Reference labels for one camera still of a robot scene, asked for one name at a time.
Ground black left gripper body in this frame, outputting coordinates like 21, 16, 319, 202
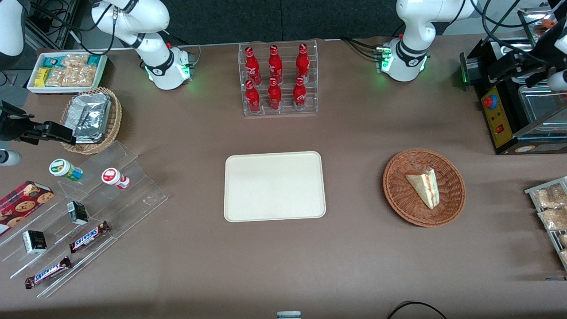
526, 19, 567, 87

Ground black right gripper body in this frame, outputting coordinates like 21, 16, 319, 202
0, 101, 35, 142

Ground triangular sandwich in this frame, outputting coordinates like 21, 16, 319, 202
405, 168, 440, 210

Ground light wicker basket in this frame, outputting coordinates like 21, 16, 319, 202
60, 87, 122, 155

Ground grey snack bag tray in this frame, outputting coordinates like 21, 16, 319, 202
525, 176, 567, 271

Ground round brown wicker basket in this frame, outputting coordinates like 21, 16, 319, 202
383, 148, 466, 227

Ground cream plastic serving tray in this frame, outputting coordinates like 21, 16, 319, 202
224, 151, 326, 222

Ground steel food pan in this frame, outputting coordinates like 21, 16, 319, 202
487, 40, 539, 56
518, 85, 567, 130

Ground red food in warmer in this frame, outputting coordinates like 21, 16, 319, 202
534, 18, 558, 36

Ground silver foil packet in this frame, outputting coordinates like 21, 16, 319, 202
72, 104, 110, 143
70, 93, 112, 111

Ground green lid white cup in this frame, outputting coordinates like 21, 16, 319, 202
49, 159, 83, 182

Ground black food warmer machine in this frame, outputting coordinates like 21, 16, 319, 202
459, 7, 567, 155

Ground clear bag of nuts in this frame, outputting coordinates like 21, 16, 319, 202
62, 66, 97, 87
46, 66, 67, 87
62, 54, 89, 68

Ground red plaid cookie box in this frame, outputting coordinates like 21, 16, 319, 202
0, 181, 54, 236

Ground red lid white cup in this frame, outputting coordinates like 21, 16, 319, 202
101, 168, 130, 190

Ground white rectangular snack bin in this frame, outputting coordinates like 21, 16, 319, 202
27, 52, 108, 94

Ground small black drink carton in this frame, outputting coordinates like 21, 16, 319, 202
22, 230, 47, 254
67, 201, 89, 225

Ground clear acrylic stepped stand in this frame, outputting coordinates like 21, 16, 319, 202
0, 141, 169, 298

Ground Snickers chocolate bar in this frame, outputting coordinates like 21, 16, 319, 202
24, 257, 72, 289
69, 221, 110, 253

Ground red cola bottle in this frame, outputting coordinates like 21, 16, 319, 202
245, 47, 261, 86
293, 77, 307, 111
268, 78, 283, 111
245, 80, 261, 114
268, 45, 284, 85
296, 43, 311, 81

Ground clear acrylic bottle rack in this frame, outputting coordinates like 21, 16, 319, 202
238, 40, 318, 117

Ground black overhead cables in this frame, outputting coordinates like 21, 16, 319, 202
456, 0, 539, 56

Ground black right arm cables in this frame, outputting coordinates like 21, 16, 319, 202
27, 0, 117, 56

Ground black looped cable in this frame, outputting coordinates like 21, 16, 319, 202
388, 301, 449, 319

